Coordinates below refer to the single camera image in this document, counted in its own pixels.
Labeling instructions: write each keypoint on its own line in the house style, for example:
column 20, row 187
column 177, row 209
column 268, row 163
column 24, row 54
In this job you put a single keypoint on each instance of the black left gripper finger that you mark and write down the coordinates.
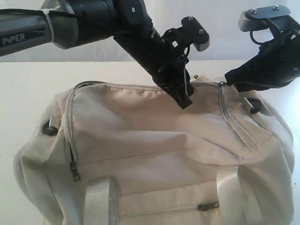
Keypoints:
column 181, row 94

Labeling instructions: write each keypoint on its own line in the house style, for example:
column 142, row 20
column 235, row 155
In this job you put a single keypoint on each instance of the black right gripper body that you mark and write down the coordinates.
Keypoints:
column 274, row 70

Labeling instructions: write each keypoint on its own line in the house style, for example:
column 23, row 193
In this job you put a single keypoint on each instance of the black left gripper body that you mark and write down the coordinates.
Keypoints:
column 164, row 62

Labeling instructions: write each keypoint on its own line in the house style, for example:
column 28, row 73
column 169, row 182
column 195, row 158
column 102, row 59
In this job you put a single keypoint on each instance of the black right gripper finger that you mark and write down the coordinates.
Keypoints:
column 240, row 77

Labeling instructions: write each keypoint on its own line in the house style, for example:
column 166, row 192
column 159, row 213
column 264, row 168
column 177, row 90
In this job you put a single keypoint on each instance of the beige fabric duffel bag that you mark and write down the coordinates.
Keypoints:
column 143, row 160

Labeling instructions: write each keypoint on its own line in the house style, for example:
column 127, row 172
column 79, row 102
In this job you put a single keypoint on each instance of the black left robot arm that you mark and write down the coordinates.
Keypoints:
column 72, row 23

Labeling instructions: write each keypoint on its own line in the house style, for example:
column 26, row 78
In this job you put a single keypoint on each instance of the dark metal zipper slider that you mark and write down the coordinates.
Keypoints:
column 221, row 84

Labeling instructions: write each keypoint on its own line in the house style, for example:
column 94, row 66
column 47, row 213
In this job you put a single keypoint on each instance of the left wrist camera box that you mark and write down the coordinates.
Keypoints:
column 194, row 33

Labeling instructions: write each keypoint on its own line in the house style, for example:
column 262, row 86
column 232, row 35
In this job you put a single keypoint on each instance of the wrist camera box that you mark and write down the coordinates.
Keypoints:
column 253, row 17
column 194, row 33

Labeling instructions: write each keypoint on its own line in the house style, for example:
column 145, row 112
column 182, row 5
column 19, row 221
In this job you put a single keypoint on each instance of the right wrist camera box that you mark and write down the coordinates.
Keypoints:
column 253, row 17

